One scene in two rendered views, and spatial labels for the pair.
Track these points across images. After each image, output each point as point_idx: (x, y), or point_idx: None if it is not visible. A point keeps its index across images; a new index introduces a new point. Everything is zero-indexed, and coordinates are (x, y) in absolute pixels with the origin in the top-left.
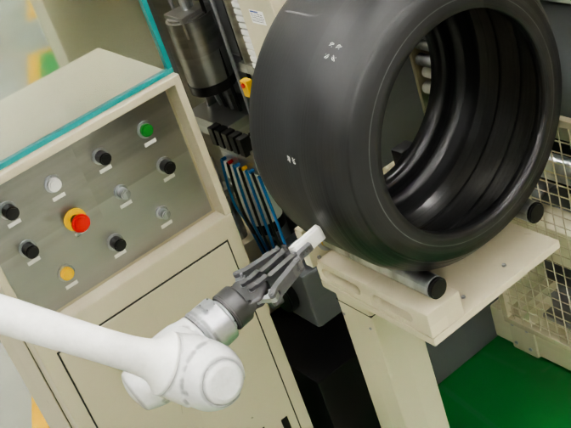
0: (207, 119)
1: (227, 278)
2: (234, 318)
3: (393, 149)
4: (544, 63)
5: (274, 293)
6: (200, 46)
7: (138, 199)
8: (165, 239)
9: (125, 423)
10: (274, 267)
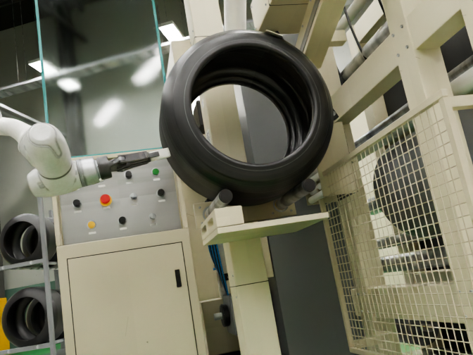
0: None
1: (175, 263)
2: (97, 163)
3: None
4: (312, 92)
5: (120, 155)
6: None
7: (142, 204)
8: (150, 232)
9: (89, 322)
10: None
